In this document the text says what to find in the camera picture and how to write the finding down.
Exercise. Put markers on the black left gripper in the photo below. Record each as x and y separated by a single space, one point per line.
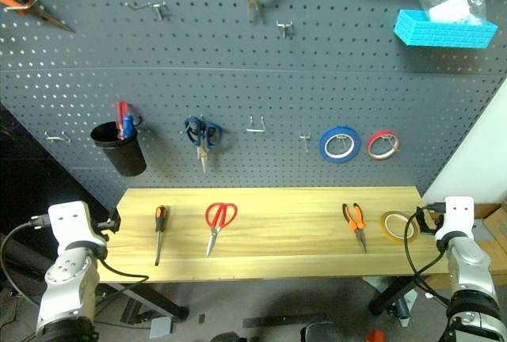
105 227

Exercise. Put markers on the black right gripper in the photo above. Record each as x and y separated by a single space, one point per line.
435 226

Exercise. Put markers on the yellow tape roll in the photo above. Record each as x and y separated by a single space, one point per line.
386 219

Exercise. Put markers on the orange black screwdriver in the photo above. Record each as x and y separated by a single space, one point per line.
159 219

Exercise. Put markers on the orange black pliers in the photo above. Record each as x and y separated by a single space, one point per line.
358 227

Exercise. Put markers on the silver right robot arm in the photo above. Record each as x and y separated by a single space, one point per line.
471 267

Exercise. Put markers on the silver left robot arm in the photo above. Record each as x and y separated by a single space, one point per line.
67 278

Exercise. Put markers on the grey metal pegboard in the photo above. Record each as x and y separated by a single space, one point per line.
277 80

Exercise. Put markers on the black plastic cup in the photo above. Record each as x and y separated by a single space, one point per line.
123 156

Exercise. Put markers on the cardboard box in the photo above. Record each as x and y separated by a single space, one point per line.
493 223

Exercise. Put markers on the black table leg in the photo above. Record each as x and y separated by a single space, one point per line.
390 296
158 304

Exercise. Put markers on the red tape roll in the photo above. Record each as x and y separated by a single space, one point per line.
374 139

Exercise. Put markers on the grey floor box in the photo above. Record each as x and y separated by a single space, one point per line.
161 328

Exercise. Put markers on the orange floor object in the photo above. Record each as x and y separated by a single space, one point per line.
375 336

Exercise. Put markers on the blue tape roll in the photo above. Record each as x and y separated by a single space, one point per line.
325 148

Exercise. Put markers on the small metal pegboard hook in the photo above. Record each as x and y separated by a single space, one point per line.
305 140

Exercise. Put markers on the dark rounded shape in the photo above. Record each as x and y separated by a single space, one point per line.
223 337
321 333

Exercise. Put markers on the metal loop pegboard hook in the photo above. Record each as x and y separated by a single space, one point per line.
255 131

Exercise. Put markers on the blue plastic bin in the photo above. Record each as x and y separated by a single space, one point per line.
443 35

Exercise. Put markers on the white pegboard hook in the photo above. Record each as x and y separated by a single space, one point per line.
24 7

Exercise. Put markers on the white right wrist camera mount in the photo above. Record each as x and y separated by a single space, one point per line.
455 219

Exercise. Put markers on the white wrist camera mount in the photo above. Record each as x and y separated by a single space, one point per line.
71 223
455 219

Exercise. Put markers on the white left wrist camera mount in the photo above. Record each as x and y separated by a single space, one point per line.
71 223

